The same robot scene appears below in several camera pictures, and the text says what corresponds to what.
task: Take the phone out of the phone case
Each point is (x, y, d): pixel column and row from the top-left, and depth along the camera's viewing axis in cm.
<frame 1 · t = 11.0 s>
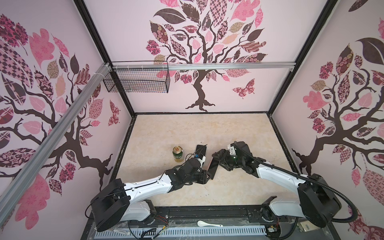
left hand: (209, 178, 78), fingers open
right hand: (214, 157, 83), fingers open
green gold drink can: (178, 154, 88), point 10 cm above the table

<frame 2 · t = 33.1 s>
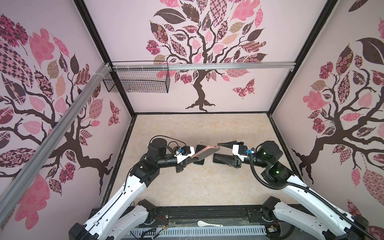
left hand: (196, 159, 68), fingers closed
right hand: (219, 148, 60), fingers open
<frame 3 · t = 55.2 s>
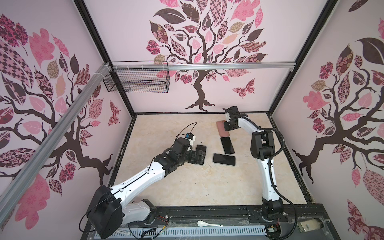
left hand: (198, 155, 79), fingers open
right hand: (228, 124, 111), fingers closed
empty pink phone case: (222, 132, 109), point 2 cm above the table
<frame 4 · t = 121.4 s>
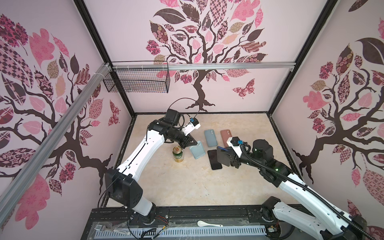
left hand: (193, 144, 75), fingers closed
right hand: (223, 148, 70), fingers closed
black phone lying sideways: (215, 159, 79), point 16 cm above the table
light blue phone case: (210, 138, 108), on the table
